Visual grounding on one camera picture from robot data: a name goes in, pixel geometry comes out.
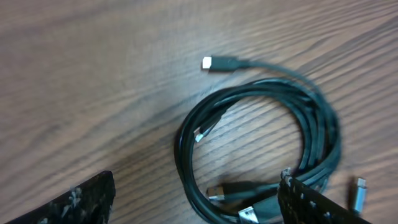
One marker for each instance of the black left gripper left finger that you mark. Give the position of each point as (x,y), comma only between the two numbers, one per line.
(88,203)

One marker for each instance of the black cable white-tipped plug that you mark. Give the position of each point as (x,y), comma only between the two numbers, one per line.
(243,145)

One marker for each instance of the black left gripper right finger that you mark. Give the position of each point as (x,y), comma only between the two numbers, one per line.
(300,204)

